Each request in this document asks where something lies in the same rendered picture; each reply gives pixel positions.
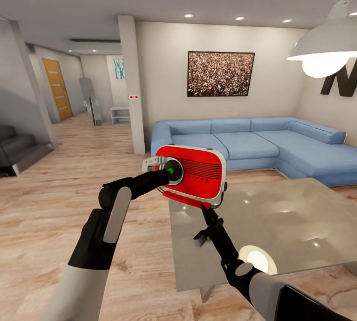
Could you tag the radio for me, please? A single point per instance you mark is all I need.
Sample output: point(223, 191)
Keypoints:
point(195, 171)

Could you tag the door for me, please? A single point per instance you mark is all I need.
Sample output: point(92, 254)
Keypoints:
point(58, 89)

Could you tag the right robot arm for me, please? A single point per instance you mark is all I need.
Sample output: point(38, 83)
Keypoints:
point(271, 297)

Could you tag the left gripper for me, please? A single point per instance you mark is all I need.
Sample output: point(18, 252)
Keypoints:
point(155, 179)

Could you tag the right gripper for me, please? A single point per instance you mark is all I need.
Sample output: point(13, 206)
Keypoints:
point(215, 230)

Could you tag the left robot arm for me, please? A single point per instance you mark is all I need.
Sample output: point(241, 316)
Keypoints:
point(79, 293)

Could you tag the stairs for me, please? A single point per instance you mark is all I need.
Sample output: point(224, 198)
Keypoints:
point(19, 152)

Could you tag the standing mirror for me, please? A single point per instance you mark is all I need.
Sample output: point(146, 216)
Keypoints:
point(90, 101)

